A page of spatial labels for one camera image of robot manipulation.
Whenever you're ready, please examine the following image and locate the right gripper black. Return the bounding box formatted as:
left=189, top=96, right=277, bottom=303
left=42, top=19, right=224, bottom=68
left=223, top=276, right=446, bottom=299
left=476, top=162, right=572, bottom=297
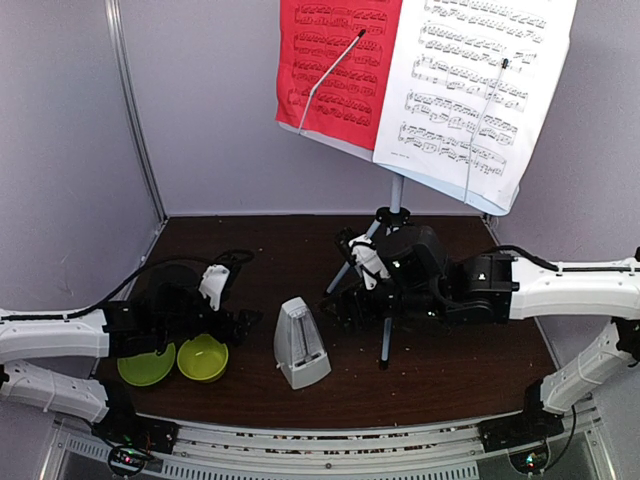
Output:
left=319, top=277, right=448, bottom=335

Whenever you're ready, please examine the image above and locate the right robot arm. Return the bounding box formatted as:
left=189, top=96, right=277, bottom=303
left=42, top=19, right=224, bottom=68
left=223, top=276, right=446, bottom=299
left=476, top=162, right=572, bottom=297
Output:
left=320, top=225, right=639, bottom=447

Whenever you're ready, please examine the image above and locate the aluminium front rail frame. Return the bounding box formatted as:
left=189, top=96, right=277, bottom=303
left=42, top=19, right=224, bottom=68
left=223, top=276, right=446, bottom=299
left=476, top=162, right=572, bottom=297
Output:
left=49, top=394, right=601, bottom=480

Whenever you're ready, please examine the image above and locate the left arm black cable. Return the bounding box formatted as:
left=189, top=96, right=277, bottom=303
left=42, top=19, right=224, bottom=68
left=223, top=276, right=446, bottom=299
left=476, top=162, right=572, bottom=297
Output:
left=0, top=249, right=255, bottom=321

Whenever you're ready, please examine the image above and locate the yellow-green bowl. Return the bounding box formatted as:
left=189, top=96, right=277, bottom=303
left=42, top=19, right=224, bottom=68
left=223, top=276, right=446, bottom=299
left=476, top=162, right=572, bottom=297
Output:
left=176, top=334, right=229, bottom=383

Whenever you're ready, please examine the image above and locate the white sheet music page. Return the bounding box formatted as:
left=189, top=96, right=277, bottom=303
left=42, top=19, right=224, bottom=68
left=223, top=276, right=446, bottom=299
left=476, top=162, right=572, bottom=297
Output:
left=373, top=1, right=576, bottom=216

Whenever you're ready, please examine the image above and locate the aluminium corner post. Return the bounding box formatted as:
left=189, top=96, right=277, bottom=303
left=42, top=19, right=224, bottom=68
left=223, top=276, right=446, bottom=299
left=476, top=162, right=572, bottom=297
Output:
left=104, top=0, right=168, bottom=224
left=482, top=213, right=500, bottom=231

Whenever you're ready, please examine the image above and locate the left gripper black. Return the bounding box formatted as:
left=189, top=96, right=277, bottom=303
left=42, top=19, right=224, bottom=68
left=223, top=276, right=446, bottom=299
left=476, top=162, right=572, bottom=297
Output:
left=157, top=297, right=262, bottom=345

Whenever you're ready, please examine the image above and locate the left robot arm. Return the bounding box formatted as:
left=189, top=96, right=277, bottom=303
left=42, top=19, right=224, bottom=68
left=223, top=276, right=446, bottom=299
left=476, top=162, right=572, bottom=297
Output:
left=1, top=258, right=263, bottom=444

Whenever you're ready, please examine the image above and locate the red sheet music page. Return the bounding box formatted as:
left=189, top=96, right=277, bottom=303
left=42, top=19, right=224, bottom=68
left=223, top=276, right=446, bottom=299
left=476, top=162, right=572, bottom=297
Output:
left=275, top=0, right=402, bottom=150

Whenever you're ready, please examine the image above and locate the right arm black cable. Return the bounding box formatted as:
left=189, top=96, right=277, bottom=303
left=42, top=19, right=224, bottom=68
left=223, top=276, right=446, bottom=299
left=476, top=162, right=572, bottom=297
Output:
left=492, top=244, right=640, bottom=274

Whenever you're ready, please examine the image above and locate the left aluminium corner post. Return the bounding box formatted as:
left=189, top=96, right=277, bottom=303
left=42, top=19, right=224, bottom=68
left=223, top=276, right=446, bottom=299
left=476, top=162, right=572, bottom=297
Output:
left=104, top=0, right=168, bottom=224

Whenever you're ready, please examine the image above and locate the right aluminium corner post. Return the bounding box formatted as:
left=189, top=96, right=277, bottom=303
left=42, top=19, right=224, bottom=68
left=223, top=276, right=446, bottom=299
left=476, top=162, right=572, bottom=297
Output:
left=482, top=213, right=500, bottom=231

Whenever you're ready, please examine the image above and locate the green plate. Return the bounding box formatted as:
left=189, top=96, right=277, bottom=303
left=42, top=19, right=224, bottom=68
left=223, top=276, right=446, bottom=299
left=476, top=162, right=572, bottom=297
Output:
left=117, top=343, right=176, bottom=387

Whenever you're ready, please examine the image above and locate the white perforated music stand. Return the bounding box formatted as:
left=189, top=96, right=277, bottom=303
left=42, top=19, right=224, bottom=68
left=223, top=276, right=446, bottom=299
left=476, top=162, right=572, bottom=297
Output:
left=277, top=0, right=521, bottom=370

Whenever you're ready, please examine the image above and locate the grey metronome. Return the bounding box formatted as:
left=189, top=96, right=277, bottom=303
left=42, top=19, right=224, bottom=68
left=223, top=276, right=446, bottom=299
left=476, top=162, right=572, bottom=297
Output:
left=273, top=297, right=331, bottom=390

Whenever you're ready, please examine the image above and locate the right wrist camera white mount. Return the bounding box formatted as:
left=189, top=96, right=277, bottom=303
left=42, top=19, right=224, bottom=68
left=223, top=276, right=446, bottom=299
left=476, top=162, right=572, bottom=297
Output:
left=335, top=227, right=390, bottom=291

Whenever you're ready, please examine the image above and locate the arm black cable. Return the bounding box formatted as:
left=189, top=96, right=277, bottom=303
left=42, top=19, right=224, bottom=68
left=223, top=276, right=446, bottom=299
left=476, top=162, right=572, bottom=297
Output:
left=492, top=244, right=640, bottom=274
left=0, top=249, right=255, bottom=321

